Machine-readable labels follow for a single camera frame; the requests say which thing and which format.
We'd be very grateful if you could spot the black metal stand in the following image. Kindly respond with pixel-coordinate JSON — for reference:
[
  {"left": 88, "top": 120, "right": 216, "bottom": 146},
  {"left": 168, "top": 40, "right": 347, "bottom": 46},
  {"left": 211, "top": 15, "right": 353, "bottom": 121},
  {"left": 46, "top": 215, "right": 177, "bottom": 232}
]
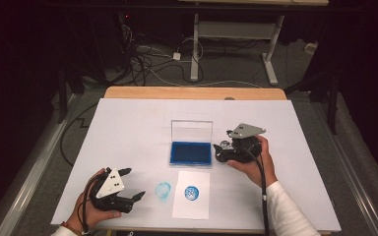
[{"left": 57, "top": 65, "right": 69, "bottom": 125}]

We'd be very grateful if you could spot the small clear blue cap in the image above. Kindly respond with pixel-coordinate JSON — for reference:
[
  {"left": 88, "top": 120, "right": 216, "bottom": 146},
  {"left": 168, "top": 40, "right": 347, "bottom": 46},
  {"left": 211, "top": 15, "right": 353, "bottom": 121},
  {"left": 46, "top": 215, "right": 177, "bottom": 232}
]
[{"left": 154, "top": 181, "right": 172, "bottom": 201}]

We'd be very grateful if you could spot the white metal desk frame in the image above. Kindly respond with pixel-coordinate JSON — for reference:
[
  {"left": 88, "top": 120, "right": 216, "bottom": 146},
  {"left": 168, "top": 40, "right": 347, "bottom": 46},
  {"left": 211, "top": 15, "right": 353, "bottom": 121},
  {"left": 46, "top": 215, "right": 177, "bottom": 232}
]
[{"left": 176, "top": 0, "right": 330, "bottom": 87}]

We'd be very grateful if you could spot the person's left hand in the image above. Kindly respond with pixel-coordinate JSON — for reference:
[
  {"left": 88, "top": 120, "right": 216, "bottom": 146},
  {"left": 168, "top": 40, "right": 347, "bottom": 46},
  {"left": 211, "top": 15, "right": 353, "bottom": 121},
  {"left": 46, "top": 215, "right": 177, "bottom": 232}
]
[{"left": 66, "top": 167, "right": 122, "bottom": 234}]

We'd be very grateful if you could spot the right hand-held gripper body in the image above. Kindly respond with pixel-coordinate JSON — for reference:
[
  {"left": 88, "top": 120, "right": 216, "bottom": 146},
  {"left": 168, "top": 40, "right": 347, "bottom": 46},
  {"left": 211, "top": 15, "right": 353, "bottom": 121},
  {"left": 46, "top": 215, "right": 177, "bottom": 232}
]
[{"left": 224, "top": 123, "right": 267, "bottom": 164}]

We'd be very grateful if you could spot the right hand-held gripper cable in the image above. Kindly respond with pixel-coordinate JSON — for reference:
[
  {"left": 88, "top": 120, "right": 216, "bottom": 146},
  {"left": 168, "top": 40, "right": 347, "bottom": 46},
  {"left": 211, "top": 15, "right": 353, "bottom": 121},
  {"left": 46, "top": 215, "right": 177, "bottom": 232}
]
[{"left": 240, "top": 147, "right": 271, "bottom": 236}]

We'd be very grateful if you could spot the white paper sheet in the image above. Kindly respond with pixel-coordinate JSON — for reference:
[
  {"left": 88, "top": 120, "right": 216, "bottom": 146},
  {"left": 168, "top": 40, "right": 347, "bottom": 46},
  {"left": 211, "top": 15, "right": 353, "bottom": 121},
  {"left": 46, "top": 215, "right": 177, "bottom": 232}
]
[{"left": 171, "top": 169, "right": 211, "bottom": 220}]

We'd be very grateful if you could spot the person's left white sleeve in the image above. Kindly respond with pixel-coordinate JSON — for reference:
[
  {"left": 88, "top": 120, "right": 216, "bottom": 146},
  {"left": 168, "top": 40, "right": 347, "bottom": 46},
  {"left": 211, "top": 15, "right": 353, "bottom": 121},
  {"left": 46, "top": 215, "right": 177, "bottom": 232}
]
[{"left": 50, "top": 225, "right": 77, "bottom": 236}]

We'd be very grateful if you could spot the person's right white sleeve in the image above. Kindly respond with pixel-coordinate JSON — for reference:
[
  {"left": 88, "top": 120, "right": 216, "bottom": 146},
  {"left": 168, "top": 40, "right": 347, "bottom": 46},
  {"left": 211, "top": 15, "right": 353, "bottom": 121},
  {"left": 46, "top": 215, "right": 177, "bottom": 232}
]
[{"left": 263, "top": 180, "right": 321, "bottom": 236}]

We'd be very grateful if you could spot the white floor socket box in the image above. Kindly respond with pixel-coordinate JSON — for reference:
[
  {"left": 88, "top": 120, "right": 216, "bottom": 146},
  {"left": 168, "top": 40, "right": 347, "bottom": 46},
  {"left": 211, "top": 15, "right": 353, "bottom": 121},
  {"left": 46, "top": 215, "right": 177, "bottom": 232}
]
[{"left": 304, "top": 41, "right": 319, "bottom": 55}]

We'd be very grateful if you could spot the black floor cable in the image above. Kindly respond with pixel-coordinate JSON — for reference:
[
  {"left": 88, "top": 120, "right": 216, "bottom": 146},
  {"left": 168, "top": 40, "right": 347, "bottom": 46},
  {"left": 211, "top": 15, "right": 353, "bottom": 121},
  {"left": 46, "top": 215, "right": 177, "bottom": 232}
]
[{"left": 59, "top": 103, "right": 99, "bottom": 166}]

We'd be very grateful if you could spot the hand-held gripper cable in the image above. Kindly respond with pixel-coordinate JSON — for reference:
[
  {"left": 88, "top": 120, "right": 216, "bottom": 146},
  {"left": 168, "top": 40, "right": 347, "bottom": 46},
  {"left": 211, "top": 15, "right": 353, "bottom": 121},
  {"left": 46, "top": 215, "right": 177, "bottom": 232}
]
[
  {"left": 81, "top": 171, "right": 109, "bottom": 236},
  {"left": 240, "top": 147, "right": 271, "bottom": 236}
]

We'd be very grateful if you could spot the aluminium rail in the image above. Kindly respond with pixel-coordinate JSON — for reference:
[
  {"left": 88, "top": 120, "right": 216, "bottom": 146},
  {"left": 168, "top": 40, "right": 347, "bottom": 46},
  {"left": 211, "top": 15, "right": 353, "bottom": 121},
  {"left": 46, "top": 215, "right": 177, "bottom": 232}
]
[
  {"left": 311, "top": 101, "right": 378, "bottom": 236},
  {"left": 0, "top": 92, "right": 80, "bottom": 236}
]

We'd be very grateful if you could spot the large white board sheet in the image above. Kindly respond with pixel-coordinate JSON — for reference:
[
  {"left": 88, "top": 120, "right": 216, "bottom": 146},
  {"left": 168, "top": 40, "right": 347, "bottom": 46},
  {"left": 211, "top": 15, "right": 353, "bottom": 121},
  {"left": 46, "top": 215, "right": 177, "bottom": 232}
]
[{"left": 50, "top": 97, "right": 343, "bottom": 234}]

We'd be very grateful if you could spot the person's white sleeve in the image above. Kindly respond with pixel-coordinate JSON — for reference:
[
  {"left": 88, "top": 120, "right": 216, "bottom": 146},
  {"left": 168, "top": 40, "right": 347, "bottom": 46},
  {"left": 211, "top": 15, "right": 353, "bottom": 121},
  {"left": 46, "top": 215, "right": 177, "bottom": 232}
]
[
  {"left": 50, "top": 225, "right": 77, "bottom": 236},
  {"left": 263, "top": 180, "right": 321, "bottom": 236}
]

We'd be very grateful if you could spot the tangle of black cables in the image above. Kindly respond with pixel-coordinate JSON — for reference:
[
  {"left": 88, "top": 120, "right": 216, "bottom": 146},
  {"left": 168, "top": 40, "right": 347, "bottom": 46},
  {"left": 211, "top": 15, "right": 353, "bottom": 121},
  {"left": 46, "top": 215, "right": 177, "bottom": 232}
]
[{"left": 117, "top": 23, "right": 205, "bottom": 88}]

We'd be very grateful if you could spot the person's right hand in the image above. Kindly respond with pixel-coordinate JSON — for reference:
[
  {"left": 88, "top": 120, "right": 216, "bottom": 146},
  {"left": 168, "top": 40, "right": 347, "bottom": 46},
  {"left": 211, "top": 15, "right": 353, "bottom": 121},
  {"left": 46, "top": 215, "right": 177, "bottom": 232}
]
[{"left": 225, "top": 135, "right": 279, "bottom": 189}]

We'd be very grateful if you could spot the left hand-held gripper cable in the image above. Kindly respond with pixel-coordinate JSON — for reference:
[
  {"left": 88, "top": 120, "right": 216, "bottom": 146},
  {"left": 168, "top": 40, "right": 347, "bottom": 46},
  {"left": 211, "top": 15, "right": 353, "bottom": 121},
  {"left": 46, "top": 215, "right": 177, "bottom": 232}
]
[{"left": 81, "top": 171, "right": 109, "bottom": 236}]

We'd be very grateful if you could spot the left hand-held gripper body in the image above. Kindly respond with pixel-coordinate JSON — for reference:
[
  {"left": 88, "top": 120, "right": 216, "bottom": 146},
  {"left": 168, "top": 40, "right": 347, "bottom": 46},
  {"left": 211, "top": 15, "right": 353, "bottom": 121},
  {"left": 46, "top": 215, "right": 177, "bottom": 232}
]
[{"left": 88, "top": 167, "right": 136, "bottom": 214}]

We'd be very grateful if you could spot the blue ink pad box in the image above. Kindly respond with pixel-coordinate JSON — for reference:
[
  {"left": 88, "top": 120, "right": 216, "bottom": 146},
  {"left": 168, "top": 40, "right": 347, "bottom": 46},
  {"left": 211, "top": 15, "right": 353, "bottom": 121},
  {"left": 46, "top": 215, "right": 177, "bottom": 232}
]
[{"left": 169, "top": 119, "right": 215, "bottom": 168}]

